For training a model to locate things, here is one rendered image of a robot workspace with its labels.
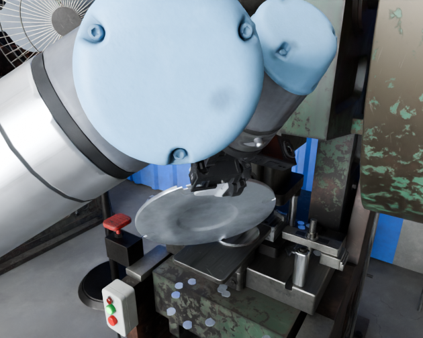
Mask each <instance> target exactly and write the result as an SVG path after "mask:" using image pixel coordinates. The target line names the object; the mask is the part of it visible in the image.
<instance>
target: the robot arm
mask: <svg viewBox="0 0 423 338"><path fill-rule="evenodd" d="M336 51H337V36H336V34H335V30H334V28H333V26H332V24H331V23H330V21H329V19H328V18H327V17H326V16H325V15H324V14H323V13H322V12H321V11H320V10H319V9H318V8H317V7H315V6H313V5H312V4H310V3H308V2H306V1H304V0H267V1H265V2H264V3H263V4H262V5H260V7H259V8H258V9H257V11H256V13H255V14H254V15H253V16H252V17H250V16H249V15H248V13H247V12H246V10H245V9H244V8H243V6H242V5H241V4H240V2H239V1H238V0H95V1H94V3H93V4H92V5H91V6H90V8H89V9H88V11H87V12H86V14H85V16H84V18H83V20H82V22H81V25H80V26H79V27H77V28H75V29H74V30H73V31H71V32H70V33H68V34H67V35H65V36H64V37H62V38H61V39H59V40H58V41H56V42H55V43H53V44H52V45H50V46H49V47H47V48H46V49H45V50H44V51H43V52H41V53H39V54H38V55H37V56H33V57H32V58H30V59H29V60H27V61H26V62H24V63H23V64H21V65H20V66H18V67H17V68H15V69H14V70H12V71H11V72H10V73H8V74H6V75H5V76H4V77H2V78H0V257H1V256H4V255H5V254H6V253H8V252H10V251H11V250H13V249H15V248H16V247H18V246H19V245H21V244H23V243H24V242H26V241H27V240H29V239H31V238H33V237H34V236H35V235H37V234H39V233H40V232H42V231H43V230H45V229H47V228H49V227H50V226H52V225H53V224H55V223H57V222H58V221H60V220H61V219H63V218H65V217H66V216H68V215H69V214H71V213H73V212H74V211H76V210H77V209H80V208H81V207H82V206H84V205H86V204H87V203H89V202H91V201H92V200H94V199H96V198H97V197H99V196H100V195H102V194H103V193H105V192H107V191H108V190H110V189H111V188H113V187H115V186H116V185H118V184H119V183H121V182H123V181H124V180H126V179H127V178H128V177H129V176H131V175H133V174H134V173H137V172H138V171H140V170H141V169H143V168H145V167H147V166H148V165H149V164H157V165H162V166H166V165H178V164H190V163H191V167H190V169H189V171H190V173H189V179H190V183H191V186H192V185H193V186H192V188H191V192H194V195H196V196H204V195H215V196H239V195H241V194H242V192H243V190H244V188H245V187H246V181H247V180H248V179H249V178H250V174H251V172H252V166H251V163H253V164H258V165H261V166H266V167H269V168H274V169H277V170H282V171H284V170H286V169H288V168H290V167H293V166H295V165H297V162H296V160H295V150H294V149H293V146H292V144H291V142H290V140H289V139H287V138H285V137H282V136H280V135H277V134H276V133H277V132H278V131H279V130H280V129H281V128H282V127H283V125H284V124H285V122H286V121H287V120H288V119H289V118H290V117H291V115H292V114H293V112H294V111H295V110H296V109H297V108H298V107H299V105H300V104H301V102H302V101H303V100H304V99H305V98H306V97H307V95H308V94H310V93H312V92H313V91H314V89H315V88H316V87H317V85H318V82H319V81H320V79H321V78H322V77H323V75H324V74H325V72H326V71H327V70H328V68H329V65H330V64H331V62H332V61H333V59H334V57H335V55H336ZM198 184H199V186H198V187H196V186H197V185H198Z"/></svg>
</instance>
